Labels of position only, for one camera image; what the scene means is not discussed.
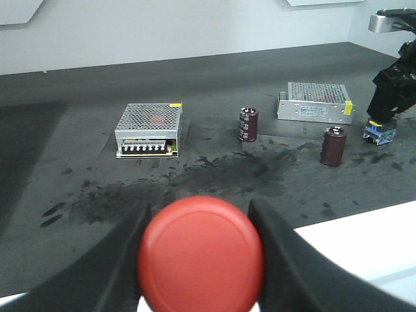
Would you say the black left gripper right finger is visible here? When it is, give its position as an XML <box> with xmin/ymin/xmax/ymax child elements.
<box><xmin>248</xmin><ymin>199</ymin><xmax>415</xmax><ymax>311</ymax></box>

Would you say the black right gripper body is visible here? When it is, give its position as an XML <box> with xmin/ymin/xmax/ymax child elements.
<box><xmin>373</xmin><ymin>41</ymin><xmax>415</xmax><ymax>94</ymax></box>

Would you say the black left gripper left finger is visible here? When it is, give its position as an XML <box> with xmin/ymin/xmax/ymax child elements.
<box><xmin>1</xmin><ymin>207</ymin><xmax>151</xmax><ymax>311</ymax></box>

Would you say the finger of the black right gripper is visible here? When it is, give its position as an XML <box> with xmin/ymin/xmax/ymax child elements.
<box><xmin>367</xmin><ymin>85</ymin><xmax>398</xmax><ymax>124</ymax></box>
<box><xmin>391</xmin><ymin>90</ymin><xmax>415</xmax><ymax>114</ymax></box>

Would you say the yellow mushroom push button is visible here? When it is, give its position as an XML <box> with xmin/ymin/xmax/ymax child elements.
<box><xmin>363</xmin><ymin>118</ymin><xmax>397</xmax><ymax>146</ymax></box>

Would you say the red mushroom push button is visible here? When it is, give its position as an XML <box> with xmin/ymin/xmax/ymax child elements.
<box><xmin>137</xmin><ymin>196</ymin><xmax>265</xmax><ymax>311</ymax></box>

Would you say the silver mesh power supply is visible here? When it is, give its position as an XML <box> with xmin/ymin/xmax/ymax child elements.
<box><xmin>277</xmin><ymin>82</ymin><xmax>354</xmax><ymax>125</ymax></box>

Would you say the dark brown capacitor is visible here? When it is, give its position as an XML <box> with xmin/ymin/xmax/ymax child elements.
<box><xmin>239</xmin><ymin>107</ymin><xmax>258</xmax><ymax>142</ymax></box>
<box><xmin>320</xmin><ymin>126</ymin><xmax>347</xmax><ymax>166</ymax></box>

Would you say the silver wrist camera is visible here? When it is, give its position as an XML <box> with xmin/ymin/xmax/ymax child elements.
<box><xmin>369</xmin><ymin>8</ymin><xmax>415</xmax><ymax>34</ymax></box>

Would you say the white wall access panel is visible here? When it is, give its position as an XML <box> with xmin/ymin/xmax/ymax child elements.
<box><xmin>287</xmin><ymin>0</ymin><xmax>364</xmax><ymax>7</ymax></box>

